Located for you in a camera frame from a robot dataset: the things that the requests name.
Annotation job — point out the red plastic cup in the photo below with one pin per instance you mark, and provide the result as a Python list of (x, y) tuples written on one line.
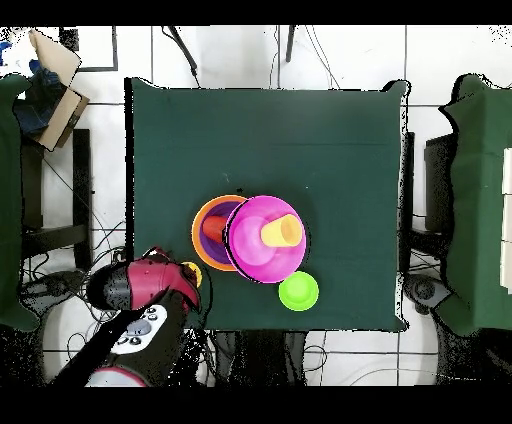
[(214, 228)]

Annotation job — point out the black stool frame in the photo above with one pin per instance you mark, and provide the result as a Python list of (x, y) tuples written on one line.
[(82, 180)]

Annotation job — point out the orange-yellow plastic cup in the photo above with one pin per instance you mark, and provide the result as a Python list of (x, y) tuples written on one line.
[(195, 270)]

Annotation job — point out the black metal frame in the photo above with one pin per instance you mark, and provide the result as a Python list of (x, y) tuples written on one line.
[(70, 40)]

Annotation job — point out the dark green tablecloth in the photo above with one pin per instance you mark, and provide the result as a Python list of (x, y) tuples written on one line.
[(280, 140)]

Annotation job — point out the pale yellow plastic cup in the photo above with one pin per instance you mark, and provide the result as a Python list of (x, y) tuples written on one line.
[(282, 230)]

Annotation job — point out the green cloth covered table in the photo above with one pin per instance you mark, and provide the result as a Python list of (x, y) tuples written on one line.
[(476, 200), (10, 200)]

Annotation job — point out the cardboard box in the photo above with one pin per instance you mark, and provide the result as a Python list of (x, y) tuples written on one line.
[(56, 56)]

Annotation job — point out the dark blue cloth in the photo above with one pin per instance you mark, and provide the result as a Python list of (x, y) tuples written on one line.
[(38, 104)]

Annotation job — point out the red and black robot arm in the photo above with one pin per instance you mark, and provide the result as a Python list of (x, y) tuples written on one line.
[(152, 280)]

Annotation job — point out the white blocks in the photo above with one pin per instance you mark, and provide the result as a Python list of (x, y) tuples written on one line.
[(508, 220)]

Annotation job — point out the purple plastic bowl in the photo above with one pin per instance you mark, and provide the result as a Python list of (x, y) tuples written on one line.
[(212, 250)]

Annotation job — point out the small green plastic bowl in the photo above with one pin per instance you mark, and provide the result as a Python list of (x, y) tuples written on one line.
[(298, 291)]

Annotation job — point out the black tripod leg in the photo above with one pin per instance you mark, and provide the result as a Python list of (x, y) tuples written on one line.
[(290, 44), (184, 50)]

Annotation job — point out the pink plastic bowl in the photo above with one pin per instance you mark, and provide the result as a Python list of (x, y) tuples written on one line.
[(260, 260)]

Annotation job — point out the black chair base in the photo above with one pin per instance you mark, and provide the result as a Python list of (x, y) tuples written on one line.
[(426, 290), (56, 286)]

